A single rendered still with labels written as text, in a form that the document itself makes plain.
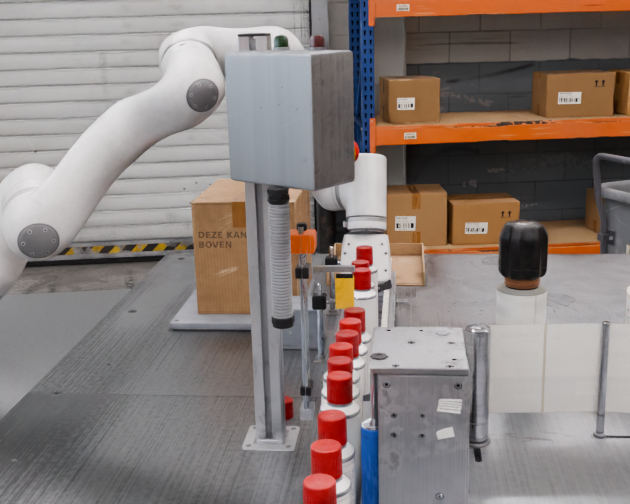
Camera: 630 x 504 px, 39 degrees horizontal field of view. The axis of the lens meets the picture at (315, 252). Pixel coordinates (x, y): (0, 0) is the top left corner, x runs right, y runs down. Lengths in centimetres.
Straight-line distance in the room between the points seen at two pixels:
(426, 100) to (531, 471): 401
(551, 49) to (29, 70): 332
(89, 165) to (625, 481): 102
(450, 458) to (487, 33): 514
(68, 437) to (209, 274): 63
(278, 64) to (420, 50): 472
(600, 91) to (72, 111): 318
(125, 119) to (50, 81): 422
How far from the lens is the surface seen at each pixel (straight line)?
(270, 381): 149
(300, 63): 124
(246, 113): 132
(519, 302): 154
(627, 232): 389
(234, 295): 210
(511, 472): 136
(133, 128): 163
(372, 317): 160
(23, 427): 170
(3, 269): 176
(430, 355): 104
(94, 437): 162
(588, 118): 543
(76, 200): 166
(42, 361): 200
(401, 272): 248
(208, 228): 207
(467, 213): 536
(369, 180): 182
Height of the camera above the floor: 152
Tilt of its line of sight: 15 degrees down
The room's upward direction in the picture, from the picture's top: 2 degrees counter-clockwise
